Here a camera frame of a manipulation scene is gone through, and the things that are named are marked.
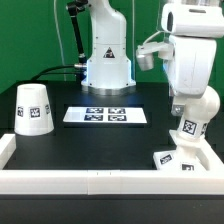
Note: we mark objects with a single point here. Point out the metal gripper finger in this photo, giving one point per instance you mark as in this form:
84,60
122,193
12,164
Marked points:
178,105

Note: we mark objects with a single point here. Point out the white marker tag plate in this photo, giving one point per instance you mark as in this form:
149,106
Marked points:
117,115

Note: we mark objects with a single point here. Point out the white lamp base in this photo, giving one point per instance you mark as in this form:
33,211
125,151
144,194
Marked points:
182,158

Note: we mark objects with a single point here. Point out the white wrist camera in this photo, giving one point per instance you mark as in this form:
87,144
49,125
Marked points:
144,54

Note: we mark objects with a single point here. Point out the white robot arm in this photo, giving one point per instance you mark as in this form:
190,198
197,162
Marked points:
190,29

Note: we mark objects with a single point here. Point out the white U-shaped frame wall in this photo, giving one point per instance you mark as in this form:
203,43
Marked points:
44,182

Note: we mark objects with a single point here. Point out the white lamp shade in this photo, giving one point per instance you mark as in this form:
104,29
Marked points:
33,113

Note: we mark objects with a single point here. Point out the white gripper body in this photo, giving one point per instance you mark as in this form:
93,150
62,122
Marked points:
189,70

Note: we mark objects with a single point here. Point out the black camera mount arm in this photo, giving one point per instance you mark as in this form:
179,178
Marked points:
74,8

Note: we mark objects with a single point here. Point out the white lamp bulb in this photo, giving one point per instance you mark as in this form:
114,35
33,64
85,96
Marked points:
197,115

